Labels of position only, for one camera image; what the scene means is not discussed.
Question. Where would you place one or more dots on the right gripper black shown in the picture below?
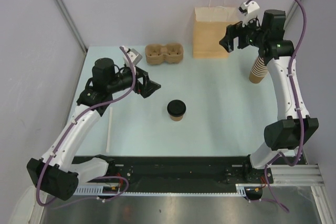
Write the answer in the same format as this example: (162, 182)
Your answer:
(235, 30)

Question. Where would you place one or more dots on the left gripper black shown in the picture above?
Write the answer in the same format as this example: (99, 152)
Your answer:
(148, 86)

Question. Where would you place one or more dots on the brown paper bag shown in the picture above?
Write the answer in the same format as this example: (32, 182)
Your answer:
(210, 25)

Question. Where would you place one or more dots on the black coffee cup lid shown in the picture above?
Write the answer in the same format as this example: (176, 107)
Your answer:
(176, 108)

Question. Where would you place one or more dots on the brown paper coffee cup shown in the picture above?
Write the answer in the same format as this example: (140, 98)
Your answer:
(176, 118)

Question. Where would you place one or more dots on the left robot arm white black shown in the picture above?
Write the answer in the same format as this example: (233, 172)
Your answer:
(54, 173)

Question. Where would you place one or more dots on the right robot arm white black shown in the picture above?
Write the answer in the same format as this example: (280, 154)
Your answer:
(294, 125)

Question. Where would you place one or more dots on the brown pulp cup carrier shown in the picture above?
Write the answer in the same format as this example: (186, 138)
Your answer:
(157, 54)

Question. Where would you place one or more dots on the stack of paper cups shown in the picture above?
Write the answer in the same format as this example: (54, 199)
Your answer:
(258, 71)

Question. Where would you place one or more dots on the white wrapped straw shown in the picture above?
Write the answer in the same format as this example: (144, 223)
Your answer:
(109, 130)

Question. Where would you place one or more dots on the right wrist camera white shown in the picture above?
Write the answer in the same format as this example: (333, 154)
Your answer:
(250, 10)

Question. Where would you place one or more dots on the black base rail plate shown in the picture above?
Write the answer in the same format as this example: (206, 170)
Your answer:
(184, 175)

